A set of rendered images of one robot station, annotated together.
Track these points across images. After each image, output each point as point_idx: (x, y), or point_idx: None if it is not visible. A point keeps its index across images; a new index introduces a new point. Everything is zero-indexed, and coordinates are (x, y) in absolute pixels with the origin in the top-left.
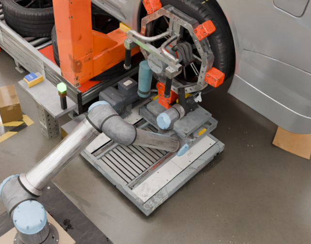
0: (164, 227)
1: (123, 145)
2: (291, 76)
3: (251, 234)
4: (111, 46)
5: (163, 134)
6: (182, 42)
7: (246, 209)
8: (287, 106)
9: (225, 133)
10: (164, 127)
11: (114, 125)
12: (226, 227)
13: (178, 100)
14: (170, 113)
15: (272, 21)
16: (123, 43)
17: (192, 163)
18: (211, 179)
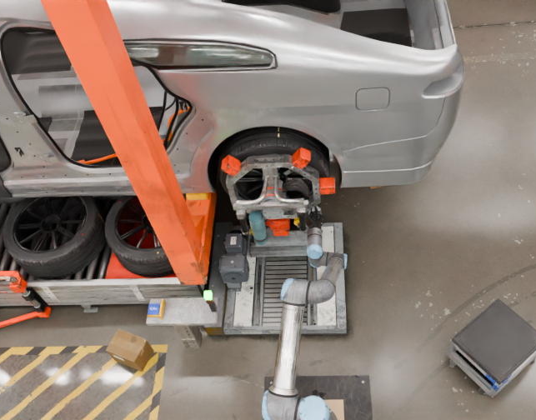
0: (366, 329)
1: (268, 295)
2: (398, 147)
3: (427, 276)
4: (203, 222)
5: (318, 261)
6: (292, 182)
7: (405, 260)
8: (403, 168)
9: (328, 210)
10: (319, 256)
11: (318, 292)
12: (406, 287)
13: (306, 224)
14: (315, 241)
15: (362, 121)
16: (207, 211)
17: None
18: (358, 260)
